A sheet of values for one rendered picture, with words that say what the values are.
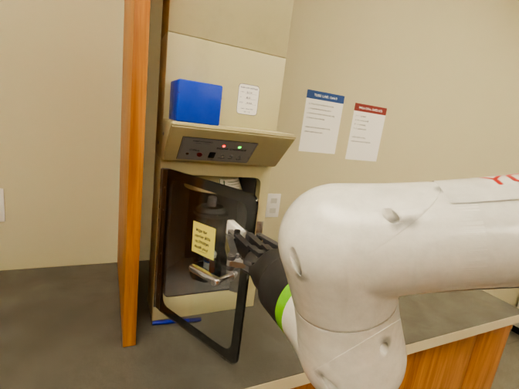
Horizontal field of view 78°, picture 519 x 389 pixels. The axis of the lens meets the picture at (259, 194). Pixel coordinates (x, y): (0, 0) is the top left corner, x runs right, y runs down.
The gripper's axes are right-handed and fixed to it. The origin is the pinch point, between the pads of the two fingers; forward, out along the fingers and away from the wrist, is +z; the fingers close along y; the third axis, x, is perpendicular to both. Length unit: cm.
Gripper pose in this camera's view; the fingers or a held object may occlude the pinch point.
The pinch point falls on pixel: (235, 231)
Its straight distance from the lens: 64.9
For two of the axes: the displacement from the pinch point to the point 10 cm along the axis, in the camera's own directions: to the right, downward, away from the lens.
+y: -9.0, -0.1, -4.4
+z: -4.2, -2.5, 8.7
